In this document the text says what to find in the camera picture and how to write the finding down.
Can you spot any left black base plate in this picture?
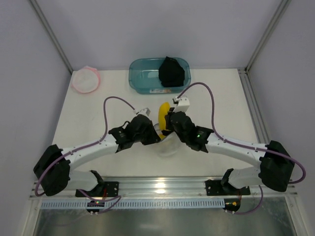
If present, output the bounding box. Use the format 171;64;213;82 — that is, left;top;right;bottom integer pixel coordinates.
75;181;119;198

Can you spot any pink-rimmed mesh laundry bag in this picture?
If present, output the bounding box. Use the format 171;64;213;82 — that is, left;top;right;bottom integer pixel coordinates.
71;66;101;94

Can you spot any black bra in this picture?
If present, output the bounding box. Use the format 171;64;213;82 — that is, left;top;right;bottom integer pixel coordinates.
158;57;185;88

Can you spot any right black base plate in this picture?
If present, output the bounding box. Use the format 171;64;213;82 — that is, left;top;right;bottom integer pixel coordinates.
205;179;251;196

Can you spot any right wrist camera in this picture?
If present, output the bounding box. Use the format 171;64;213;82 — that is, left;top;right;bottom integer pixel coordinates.
173;95;190;113

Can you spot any yellow bra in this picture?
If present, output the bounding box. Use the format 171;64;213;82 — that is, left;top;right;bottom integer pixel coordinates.
158;102;172;139

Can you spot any blue-rimmed mesh laundry bag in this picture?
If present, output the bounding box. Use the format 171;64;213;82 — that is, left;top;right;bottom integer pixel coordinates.
154;123;181;157

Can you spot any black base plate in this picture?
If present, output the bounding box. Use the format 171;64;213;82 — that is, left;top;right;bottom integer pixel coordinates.
205;179;251;196
75;181;119;198

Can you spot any aluminium mounting rail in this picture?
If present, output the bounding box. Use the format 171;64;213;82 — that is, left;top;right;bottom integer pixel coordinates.
29;176;298;199

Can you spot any white slotted cable duct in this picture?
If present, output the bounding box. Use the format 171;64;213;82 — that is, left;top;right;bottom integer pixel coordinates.
40;198;225;210

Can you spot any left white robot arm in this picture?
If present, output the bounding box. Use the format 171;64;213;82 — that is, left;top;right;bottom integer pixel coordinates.
33;115;161;197

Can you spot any right aluminium frame rail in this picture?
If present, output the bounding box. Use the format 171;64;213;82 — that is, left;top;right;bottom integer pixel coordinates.
238;68;270;143

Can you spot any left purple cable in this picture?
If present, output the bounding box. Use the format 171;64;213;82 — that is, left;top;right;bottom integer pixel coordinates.
35;97;138;197

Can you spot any teal plastic bin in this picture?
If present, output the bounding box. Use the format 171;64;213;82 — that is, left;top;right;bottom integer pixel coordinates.
128;57;191;94

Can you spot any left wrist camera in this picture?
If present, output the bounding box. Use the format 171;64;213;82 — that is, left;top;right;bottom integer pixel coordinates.
133;108;151;117

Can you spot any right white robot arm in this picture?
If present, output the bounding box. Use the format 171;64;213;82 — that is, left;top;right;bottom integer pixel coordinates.
163;112;295;192

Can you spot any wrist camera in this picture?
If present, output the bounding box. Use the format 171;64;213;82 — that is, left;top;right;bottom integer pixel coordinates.
173;95;190;113
133;108;151;117

